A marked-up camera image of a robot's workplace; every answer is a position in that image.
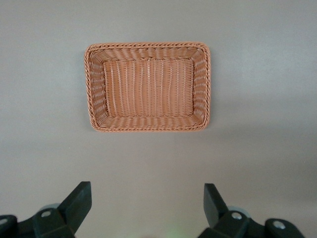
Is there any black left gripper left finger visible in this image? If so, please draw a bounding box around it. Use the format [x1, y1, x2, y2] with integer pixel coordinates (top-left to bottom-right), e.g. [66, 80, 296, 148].
[0, 181, 93, 238]

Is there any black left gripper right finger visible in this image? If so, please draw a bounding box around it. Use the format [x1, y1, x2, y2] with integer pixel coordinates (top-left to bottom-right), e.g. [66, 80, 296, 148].
[204, 183, 304, 238]

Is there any brown wicker basket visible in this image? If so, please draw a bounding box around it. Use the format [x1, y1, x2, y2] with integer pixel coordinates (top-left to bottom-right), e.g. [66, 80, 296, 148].
[83, 41, 212, 133]

